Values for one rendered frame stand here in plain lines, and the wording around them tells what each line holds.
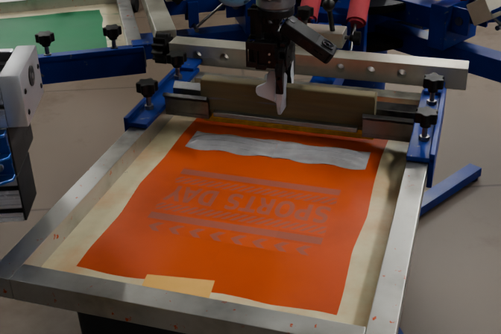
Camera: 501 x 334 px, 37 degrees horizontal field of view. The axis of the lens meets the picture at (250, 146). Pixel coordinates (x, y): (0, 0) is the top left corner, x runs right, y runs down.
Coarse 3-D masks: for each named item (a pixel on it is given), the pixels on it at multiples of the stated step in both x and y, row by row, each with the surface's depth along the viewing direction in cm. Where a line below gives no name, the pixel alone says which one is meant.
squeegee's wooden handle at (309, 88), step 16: (208, 80) 150; (224, 80) 150; (240, 80) 149; (256, 80) 149; (208, 96) 152; (224, 96) 150; (240, 96) 149; (256, 96) 148; (288, 96) 146; (304, 96) 145; (320, 96) 144; (336, 96) 143; (352, 96) 142; (368, 96) 141; (240, 112) 151; (256, 112) 150; (272, 112) 149; (288, 112) 148; (304, 112) 147; (320, 112) 146; (336, 112) 145; (352, 112) 144; (368, 112) 143
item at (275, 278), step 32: (288, 160) 141; (352, 192) 131; (352, 224) 122; (224, 256) 115; (256, 256) 115; (288, 256) 115; (320, 256) 115; (224, 288) 109; (256, 288) 108; (288, 288) 108; (320, 288) 108
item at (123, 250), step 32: (192, 128) 154; (224, 128) 154; (256, 128) 153; (192, 160) 142; (224, 160) 142; (256, 160) 142; (160, 192) 132; (128, 224) 124; (96, 256) 116; (128, 256) 116; (160, 256) 116; (192, 256) 115
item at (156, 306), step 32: (384, 96) 157; (416, 96) 157; (128, 128) 147; (160, 128) 153; (128, 160) 140; (96, 192) 129; (416, 192) 124; (64, 224) 120; (416, 224) 116; (32, 256) 111; (384, 256) 109; (0, 288) 108; (32, 288) 106; (64, 288) 104; (96, 288) 104; (128, 288) 104; (384, 288) 102; (128, 320) 103; (160, 320) 101; (192, 320) 99; (224, 320) 98; (256, 320) 97; (288, 320) 97; (320, 320) 97; (384, 320) 97
